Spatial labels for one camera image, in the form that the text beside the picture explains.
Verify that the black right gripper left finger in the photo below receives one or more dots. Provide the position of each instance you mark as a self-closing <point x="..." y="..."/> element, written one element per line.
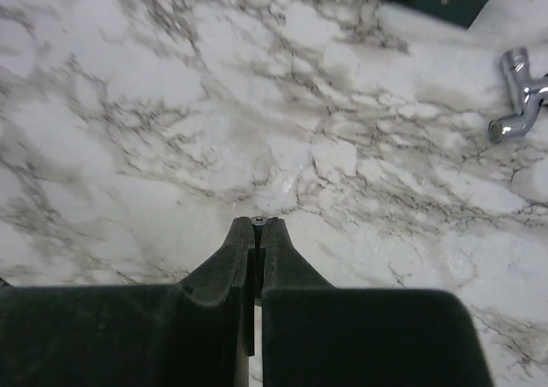
<point x="197" y="332"/>

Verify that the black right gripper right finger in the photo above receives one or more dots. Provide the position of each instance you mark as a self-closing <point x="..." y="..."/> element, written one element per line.
<point x="314" y="334"/>

